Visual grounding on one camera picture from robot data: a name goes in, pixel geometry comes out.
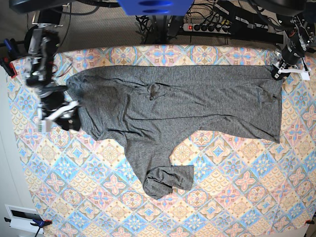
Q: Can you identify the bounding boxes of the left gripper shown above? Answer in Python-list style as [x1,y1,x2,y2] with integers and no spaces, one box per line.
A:
[271,52,312,80]

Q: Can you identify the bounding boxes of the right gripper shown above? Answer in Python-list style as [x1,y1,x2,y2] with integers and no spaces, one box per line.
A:
[36,86,81,132]

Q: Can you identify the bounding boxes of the grey t-shirt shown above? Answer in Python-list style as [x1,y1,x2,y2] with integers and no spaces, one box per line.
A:
[66,65,282,199]

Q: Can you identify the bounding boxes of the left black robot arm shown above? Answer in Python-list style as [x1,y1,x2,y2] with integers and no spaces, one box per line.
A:
[272,13,316,80]

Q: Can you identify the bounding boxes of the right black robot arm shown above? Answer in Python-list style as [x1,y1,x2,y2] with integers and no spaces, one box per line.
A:
[24,23,81,132]

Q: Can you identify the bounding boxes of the red blue table clamp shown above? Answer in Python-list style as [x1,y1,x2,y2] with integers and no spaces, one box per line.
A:
[0,39,20,79]

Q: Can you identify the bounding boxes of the patterned colourful tablecloth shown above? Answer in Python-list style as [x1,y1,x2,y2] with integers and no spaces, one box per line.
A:
[6,57,316,237]

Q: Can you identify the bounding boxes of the black power strip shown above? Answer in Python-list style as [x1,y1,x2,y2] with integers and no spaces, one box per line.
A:
[182,23,231,35]

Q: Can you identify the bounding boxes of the orange blue corner clamp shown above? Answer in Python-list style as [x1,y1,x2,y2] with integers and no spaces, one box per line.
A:
[4,217,52,237]

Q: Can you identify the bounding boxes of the white wall outlet box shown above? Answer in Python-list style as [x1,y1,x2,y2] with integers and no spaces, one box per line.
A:
[5,204,41,234]

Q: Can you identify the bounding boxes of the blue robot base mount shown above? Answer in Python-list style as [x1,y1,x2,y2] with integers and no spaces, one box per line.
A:
[118,0,194,16]

